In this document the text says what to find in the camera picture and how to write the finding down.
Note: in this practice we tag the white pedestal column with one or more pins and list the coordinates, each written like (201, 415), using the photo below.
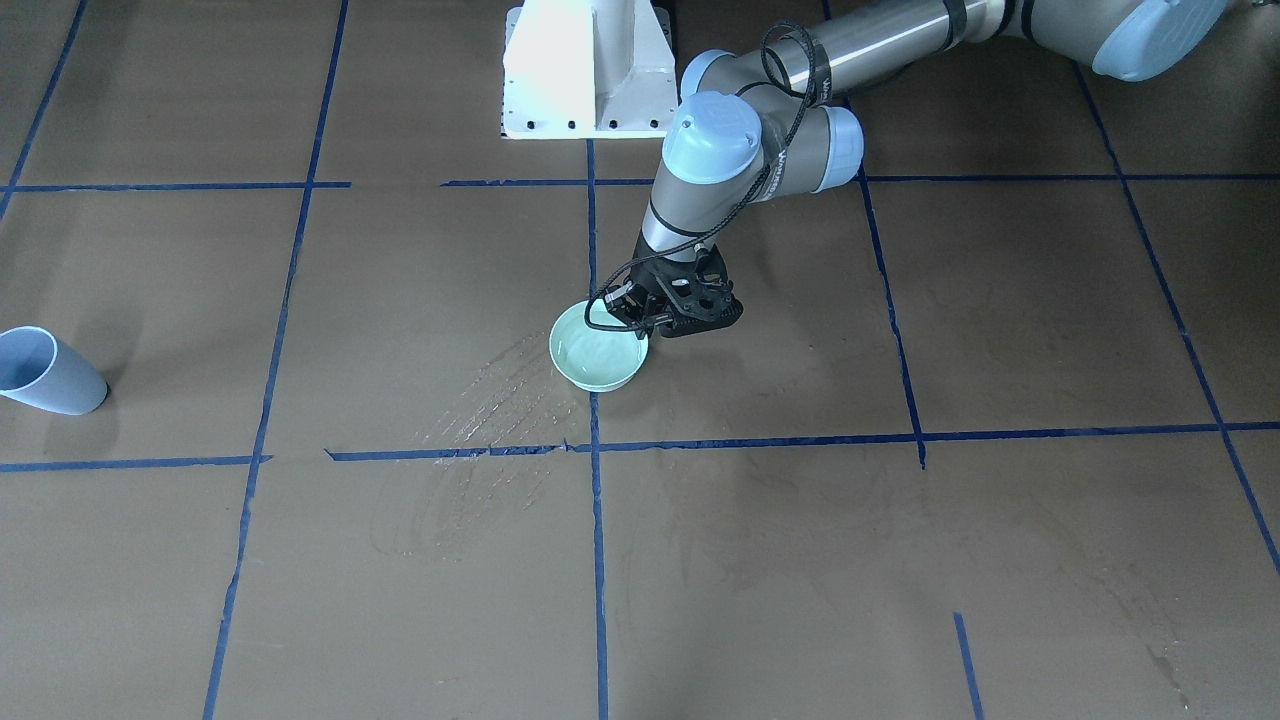
(588, 69)

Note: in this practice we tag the mint green bowl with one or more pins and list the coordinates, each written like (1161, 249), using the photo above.
(597, 361)

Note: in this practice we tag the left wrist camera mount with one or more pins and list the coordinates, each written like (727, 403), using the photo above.
(697, 303)

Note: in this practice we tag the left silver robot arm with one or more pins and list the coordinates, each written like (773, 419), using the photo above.
(751, 128)

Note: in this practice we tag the light blue cup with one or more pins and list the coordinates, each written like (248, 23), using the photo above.
(39, 370)

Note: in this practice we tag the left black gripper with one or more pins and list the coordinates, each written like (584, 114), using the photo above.
(657, 283)

